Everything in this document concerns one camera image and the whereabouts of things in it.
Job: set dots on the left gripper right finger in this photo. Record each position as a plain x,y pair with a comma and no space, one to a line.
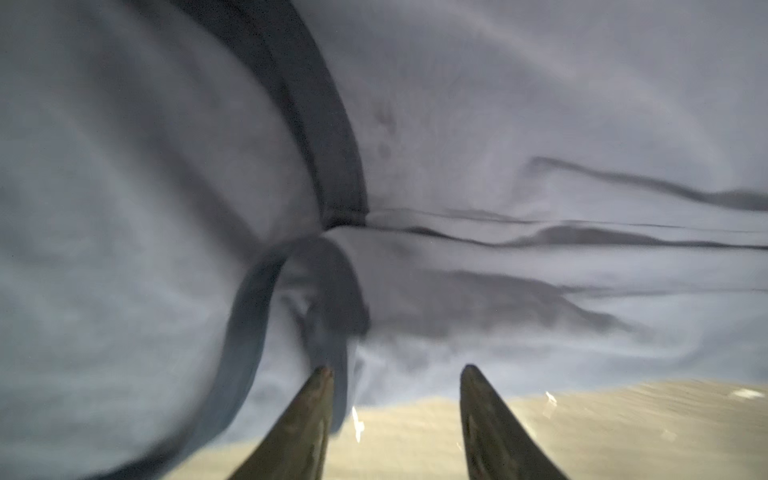
496,444

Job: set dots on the blue-grey tank top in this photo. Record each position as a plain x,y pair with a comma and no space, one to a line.
202,202

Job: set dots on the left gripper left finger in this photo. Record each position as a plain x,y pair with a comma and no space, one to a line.
295,447

